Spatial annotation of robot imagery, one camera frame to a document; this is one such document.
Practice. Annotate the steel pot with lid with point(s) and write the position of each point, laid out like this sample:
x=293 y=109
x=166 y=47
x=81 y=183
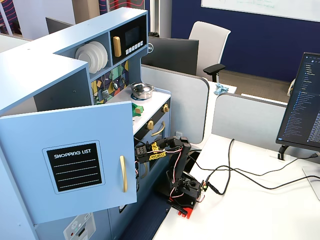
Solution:
x=142 y=91

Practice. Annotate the red table clamp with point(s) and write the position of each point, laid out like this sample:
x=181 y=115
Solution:
x=186 y=212

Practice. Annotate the small green circuit board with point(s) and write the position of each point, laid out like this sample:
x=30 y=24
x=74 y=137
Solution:
x=205 y=187

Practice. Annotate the monitor showing code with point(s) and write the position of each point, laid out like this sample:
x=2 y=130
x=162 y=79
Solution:
x=300 y=112

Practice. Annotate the white toy plate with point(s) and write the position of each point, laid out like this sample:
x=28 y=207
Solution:
x=86 y=60
x=101 y=58
x=106 y=53

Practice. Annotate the dark monitor back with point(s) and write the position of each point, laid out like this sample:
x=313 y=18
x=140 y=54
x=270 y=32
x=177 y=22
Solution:
x=56 y=26

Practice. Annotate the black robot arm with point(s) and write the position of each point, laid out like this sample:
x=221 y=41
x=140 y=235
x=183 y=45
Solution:
x=185 y=155

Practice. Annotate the black microwave door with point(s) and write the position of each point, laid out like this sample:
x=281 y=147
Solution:
x=132 y=25

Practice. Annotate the white whiteboard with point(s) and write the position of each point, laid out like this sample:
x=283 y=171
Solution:
x=262 y=6

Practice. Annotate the steel slotted spatula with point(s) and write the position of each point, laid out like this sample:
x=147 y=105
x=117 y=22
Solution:
x=105 y=93

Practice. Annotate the grey desk partition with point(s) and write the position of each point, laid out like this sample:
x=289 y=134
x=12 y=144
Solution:
x=245 y=120
x=185 y=105

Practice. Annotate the gold stove knob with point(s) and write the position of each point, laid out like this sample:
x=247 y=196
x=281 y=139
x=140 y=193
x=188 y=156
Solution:
x=150 y=125
x=165 y=108

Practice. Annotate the blue crumpled cloth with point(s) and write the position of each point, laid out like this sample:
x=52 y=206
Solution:
x=220 y=89

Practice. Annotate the blue woven mat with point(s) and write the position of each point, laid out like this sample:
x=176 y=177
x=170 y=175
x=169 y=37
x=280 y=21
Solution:
x=142 y=225

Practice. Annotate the steel ladle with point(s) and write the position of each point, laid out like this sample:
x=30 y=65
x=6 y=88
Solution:
x=115 y=85

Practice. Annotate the blue shopping list door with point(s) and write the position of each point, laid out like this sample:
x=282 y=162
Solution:
x=30 y=150

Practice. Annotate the grey office chair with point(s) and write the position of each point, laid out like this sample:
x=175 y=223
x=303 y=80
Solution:
x=208 y=42

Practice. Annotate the blue toy kitchen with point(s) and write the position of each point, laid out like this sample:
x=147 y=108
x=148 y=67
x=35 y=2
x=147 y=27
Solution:
x=37 y=75

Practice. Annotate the black Dell monitor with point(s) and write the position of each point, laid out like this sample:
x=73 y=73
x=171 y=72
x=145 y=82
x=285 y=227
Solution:
x=172 y=55

